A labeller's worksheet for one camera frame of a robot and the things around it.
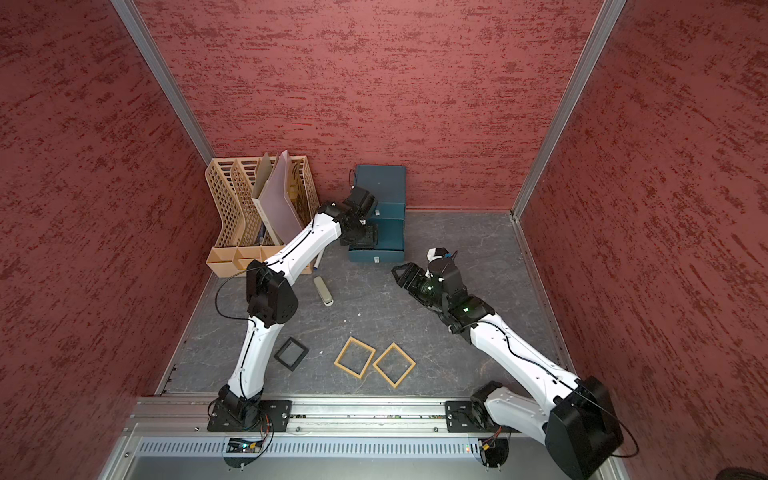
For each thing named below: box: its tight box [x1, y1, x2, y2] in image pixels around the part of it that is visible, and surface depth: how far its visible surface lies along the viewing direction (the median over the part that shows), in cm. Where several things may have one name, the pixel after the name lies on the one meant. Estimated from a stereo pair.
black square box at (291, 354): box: [274, 337, 309, 372], surface depth 87 cm
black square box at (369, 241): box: [348, 224, 379, 250], surface depth 87 cm
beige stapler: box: [313, 276, 334, 307], surface depth 96 cm
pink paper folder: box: [259, 150, 303, 245], surface depth 94 cm
